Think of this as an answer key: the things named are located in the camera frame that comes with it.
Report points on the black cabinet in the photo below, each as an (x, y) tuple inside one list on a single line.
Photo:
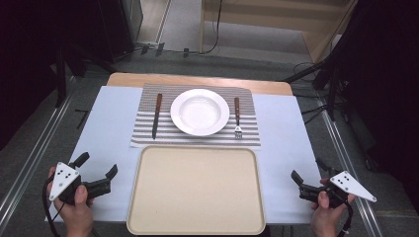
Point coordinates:
[(115, 26)]

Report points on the person's right hand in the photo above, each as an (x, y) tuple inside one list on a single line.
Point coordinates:
[(324, 220)]

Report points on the person's left hand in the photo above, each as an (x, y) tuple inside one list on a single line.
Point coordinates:
[(77, 217)]

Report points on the metal floor rail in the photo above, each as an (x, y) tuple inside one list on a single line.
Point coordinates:
[(341, 148), (36, 154)]

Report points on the dark curtain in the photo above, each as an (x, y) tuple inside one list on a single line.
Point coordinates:
[(388, 82), (26, 49)]

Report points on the black metal stand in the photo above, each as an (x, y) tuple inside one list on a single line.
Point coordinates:
[(61, 82)]

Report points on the black tripod stand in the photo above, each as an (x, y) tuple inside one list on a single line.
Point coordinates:
[(332, 92)]

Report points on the white deep plate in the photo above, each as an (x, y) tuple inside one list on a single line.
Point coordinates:
[(199, 112)]

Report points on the beige plastic tray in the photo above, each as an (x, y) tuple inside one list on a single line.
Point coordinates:
[(197, 191)]

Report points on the small black floor block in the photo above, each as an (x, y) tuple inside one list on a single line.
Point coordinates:
[(145, 49), (186, 52)]

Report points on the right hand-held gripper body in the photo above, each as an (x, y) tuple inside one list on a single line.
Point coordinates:
[(349, 186)]

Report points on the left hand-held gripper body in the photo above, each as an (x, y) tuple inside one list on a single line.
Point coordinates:
[(64, 181)]

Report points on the striped woven placemat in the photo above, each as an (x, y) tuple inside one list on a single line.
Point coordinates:
[(145, 128)]

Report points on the black L-shaped bar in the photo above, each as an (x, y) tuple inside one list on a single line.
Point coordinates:
[(83, 118)]

